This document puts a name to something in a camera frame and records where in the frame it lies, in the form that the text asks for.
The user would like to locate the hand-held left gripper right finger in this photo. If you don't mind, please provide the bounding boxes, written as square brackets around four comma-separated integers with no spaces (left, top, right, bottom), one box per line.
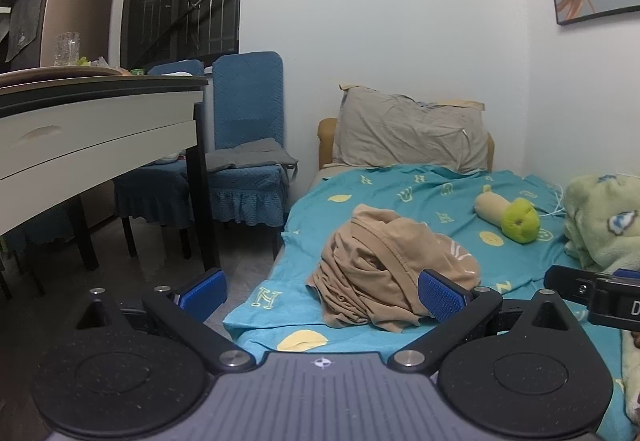
[387,268,576,376]

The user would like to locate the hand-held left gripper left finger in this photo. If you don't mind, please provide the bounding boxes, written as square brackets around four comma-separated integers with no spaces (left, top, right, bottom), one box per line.
[75,267,257,375]

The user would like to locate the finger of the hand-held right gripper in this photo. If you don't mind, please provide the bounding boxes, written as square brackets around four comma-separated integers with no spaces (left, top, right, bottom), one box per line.
[544,265,598,304]

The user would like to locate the tan printed garment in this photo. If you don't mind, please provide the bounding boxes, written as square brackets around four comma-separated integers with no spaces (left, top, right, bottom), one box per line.
[305,204,482,334]

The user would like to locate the light green fleece blanket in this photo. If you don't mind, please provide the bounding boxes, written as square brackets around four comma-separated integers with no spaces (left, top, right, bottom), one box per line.
[564,174,640,422]

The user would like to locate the green and beige plush toy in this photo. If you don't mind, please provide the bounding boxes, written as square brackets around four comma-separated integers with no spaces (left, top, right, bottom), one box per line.
[474,186,541,245]

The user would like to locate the teal patterned bed sheet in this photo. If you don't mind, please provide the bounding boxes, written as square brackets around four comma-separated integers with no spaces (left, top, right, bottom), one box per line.
[222,164,640,441]

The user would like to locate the blue covered chair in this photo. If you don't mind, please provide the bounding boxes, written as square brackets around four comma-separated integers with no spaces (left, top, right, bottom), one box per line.
[114,60,207,272]
[202,52,301,262]

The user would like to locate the grey seat cushion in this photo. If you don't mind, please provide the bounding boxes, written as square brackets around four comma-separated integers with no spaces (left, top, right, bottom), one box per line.
[205,137,300,174]

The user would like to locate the grey pillow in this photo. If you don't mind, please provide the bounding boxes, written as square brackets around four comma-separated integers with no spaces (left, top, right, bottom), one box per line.
[331,84,493,173]

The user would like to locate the white table with black legs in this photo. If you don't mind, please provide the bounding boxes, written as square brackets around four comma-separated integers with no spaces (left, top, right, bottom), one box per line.
[0,70,222,299]

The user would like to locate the clear glass vase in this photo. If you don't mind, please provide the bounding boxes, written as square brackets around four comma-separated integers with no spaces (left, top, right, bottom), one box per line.
[55,32,81,67]

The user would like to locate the bronze refrigerator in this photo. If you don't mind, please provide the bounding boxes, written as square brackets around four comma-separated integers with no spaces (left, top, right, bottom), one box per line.
[5,0,119,72]

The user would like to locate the white cable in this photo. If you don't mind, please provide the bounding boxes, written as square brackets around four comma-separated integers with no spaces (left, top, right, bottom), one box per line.
[546,171,640,218]

